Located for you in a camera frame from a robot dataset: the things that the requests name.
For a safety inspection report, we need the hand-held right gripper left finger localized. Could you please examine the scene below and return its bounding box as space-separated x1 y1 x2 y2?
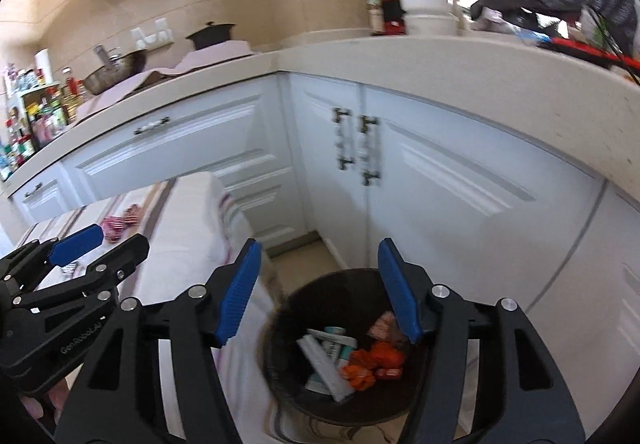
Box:
52 238 263 444

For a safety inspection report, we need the steel wok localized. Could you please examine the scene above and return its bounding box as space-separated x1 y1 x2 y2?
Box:
82 45 148 96

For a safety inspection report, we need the black trash bin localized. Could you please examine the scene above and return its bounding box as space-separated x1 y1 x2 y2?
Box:
262 268 483 427

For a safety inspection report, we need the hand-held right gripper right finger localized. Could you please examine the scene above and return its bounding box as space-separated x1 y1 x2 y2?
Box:
377 237 586 444

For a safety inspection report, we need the black cooking pot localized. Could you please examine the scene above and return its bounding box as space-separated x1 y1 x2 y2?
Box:
186 21 237 51

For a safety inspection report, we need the cabinet door handle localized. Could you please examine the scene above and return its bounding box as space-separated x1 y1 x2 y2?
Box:
331 107 357 171
356 115 382 187

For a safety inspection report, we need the white kitchen cabinet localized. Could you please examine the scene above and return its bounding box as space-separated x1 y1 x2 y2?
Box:
7 71 640 435

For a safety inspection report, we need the white paper towel roll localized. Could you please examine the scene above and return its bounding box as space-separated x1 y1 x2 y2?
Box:
34 48 53 87

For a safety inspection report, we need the small orange plastic bag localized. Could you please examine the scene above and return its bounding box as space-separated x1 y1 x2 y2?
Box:
341 350 377 391

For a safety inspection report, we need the white packet with green print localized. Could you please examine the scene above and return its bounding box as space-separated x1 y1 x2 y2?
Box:
298 335 357 403

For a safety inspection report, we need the person's left hand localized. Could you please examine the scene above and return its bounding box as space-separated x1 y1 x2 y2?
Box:
20 371 76 422

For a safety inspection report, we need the pink patterned wrapper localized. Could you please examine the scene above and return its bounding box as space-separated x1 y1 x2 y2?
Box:
366 311 398 340

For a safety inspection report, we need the dark glass bottle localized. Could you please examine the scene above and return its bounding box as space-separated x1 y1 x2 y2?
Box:
365 0 385 37

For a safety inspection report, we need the pink stove cover cloth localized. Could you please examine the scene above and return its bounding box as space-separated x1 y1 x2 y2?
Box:
75 40 257 122

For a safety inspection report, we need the red checkered ribbon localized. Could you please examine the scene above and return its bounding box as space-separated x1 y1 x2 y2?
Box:
101 205 142 243

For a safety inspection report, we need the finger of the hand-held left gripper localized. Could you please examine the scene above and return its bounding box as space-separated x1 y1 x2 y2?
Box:
0 225 106 297
10 234 151 319

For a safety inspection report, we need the group of seasoning bottles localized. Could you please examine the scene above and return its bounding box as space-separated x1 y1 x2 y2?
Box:
0 66 88 179

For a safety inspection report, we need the long drawer handle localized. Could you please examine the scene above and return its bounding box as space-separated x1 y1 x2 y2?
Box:
132 116 171 136

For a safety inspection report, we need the striped tablecloth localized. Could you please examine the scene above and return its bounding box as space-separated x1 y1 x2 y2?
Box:
15 172 281 444

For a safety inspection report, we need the white teal tube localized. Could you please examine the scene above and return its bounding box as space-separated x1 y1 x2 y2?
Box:
307 326 359 350

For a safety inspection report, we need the red plastic item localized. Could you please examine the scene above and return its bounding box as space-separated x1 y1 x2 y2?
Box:
547 36 640 74

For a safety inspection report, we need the red black packet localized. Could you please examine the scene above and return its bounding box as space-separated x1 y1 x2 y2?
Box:
377 0 407 35

